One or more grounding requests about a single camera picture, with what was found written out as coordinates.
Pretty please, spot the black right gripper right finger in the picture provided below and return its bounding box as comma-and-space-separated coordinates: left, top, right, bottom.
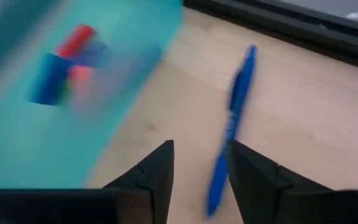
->
227, 139, 358, 224

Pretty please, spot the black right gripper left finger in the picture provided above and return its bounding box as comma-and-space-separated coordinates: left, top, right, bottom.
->
0, 139, 175, 224

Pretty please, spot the blue ballpoint pen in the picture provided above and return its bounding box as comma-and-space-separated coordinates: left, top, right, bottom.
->
204, 44, 259, 219

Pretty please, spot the green eraser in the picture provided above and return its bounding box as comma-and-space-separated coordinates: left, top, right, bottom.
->
57, 81, 71, 105

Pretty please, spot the pink eraser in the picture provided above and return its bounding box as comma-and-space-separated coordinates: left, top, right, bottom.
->
68, 65, 94, 96

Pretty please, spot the blue eraser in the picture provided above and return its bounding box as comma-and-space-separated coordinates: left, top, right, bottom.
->
27, 52, 75, 106
73, 40, 113, 70

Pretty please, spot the red eraser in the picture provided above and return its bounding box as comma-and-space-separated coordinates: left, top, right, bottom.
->
56, 24, 98, 60

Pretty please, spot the teal plastic bin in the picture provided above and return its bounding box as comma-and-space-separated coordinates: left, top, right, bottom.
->
0, 0, 185, 192

